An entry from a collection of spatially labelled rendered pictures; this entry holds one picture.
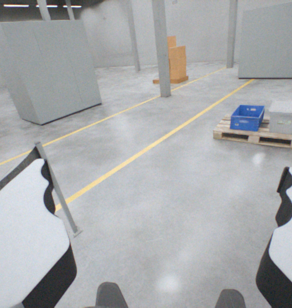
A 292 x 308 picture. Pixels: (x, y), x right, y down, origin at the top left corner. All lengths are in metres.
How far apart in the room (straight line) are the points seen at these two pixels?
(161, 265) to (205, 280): 0.33
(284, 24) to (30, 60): 6.66
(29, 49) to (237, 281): 5.61
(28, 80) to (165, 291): 5.13
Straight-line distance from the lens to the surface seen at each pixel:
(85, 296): 1.82
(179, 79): 8.33
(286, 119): 3.37
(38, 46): 5.90
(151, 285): 1.74
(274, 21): 7.71
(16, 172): 1.50
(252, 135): 3.37
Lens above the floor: 1.52
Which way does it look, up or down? 28 degrees down
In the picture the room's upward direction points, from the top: 8 degrees counter-clockwise
